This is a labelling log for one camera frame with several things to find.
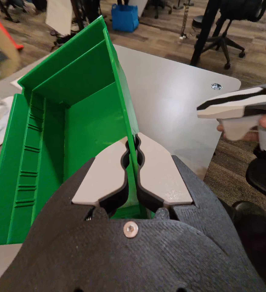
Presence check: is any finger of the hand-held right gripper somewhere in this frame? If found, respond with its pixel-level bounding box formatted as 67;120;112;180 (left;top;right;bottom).
197;83;266;111
197;94;266;141

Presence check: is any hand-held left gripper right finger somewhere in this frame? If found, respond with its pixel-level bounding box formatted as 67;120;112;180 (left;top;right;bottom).
135;132;194;212

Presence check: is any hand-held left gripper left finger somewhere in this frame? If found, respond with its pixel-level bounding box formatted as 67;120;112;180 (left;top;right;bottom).
71;136;130;212

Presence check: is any green plastic bin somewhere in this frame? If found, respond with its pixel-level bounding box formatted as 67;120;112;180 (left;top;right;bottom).
0;16;155;247

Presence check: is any grey desk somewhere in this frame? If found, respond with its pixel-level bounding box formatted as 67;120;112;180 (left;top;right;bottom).
0;44;241;285

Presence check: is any black office chair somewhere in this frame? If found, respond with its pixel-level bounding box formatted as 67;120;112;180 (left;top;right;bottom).
246;157;266;203

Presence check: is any black rolling chair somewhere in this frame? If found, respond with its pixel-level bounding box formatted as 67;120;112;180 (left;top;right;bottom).
196;0;266;70

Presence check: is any person's dark clothing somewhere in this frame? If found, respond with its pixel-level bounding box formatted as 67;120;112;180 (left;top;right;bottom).
222;201;266;292

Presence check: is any white leaning board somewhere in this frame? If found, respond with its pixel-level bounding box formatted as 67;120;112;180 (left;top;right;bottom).
45;0;74;36

